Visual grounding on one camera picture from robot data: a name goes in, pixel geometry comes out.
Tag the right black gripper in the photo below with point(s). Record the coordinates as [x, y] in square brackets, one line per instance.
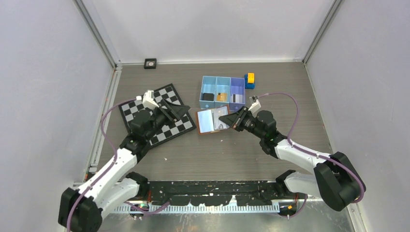
[235, 120]

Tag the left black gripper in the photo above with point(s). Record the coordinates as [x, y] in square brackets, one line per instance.
[171, 112]

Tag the brown leather card holder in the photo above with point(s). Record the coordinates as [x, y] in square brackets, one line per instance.
[208, 120]

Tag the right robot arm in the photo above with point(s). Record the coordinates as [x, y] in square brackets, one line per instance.
[331, 177]

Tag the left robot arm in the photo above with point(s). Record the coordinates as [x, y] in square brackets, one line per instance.
[83, 209]

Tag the silver black card in bin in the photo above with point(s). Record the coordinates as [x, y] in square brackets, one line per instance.
[237, 98]

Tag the orange card in bin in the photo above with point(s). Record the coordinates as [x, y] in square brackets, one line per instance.
[222, 97]

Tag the purple right bin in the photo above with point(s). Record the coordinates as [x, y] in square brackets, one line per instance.
[237, 87]

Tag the light blue left bin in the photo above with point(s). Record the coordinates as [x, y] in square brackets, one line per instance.
[207, 86]

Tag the light blue bin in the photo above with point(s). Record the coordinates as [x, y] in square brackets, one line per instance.
[207, 86]
[223, 85]

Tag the light blue middle bin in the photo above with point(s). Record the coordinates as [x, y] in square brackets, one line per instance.
[223, 85]

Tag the blue yellow toy block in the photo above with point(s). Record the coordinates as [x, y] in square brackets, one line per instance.
[249, 80]

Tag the small black square box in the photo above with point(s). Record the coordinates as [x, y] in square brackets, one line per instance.
[150, 63]

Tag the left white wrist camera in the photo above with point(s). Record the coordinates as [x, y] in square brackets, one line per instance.
[147, 100]

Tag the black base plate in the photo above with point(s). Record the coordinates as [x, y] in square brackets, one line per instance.
[215, 193]

